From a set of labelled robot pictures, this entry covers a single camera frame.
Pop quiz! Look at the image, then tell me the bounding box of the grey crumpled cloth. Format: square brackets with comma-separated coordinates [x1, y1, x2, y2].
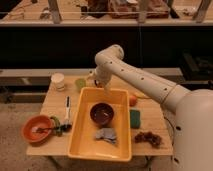
[94, 128, 117, 144]

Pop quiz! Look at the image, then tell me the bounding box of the yellow banana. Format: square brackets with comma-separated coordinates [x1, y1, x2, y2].
[136, 95, 150, 99]

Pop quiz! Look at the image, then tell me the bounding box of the green toy vegetable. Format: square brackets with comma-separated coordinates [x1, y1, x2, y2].
[50, 116, 62, 136]

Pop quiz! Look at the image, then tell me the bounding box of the white paper cup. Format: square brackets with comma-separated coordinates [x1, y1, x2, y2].
[51, 73, 65, 91]

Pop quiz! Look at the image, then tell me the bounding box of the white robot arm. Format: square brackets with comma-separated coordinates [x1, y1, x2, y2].
[90, 44, 213, 171]

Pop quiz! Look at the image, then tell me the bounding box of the green plastic cup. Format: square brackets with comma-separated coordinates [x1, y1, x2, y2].
[75, 78, 86, 91]

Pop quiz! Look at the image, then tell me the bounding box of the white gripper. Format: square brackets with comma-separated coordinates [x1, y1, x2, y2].
[88, 67, 112, 89]

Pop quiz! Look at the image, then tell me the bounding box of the dark spoon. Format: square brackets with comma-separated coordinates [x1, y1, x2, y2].
[36, 125, 67, 132]

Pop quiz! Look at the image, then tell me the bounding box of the dark brown bowl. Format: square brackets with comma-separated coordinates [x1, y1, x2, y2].
[90, 103, 114, 126]

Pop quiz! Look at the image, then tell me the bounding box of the yellow plastic tub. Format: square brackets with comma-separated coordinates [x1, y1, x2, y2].
[68, 87, 132, 162]

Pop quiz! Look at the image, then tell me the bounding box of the orange plastic bowl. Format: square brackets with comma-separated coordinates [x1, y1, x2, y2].
[21, 115, 53, 144]

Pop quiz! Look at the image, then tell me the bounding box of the dark red grape bunch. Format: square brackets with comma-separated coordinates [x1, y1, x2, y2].
[134, 132, 162, 148]

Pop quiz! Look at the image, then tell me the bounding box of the orange fruit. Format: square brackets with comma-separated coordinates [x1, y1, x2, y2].
[129, 95, 137, 106]

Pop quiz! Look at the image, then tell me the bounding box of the green sponge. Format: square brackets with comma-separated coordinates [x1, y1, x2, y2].
[130, 110, 141, 129]

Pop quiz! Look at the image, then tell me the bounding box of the wooden table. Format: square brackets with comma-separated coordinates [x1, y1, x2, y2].
[27, 76, 173, 157]

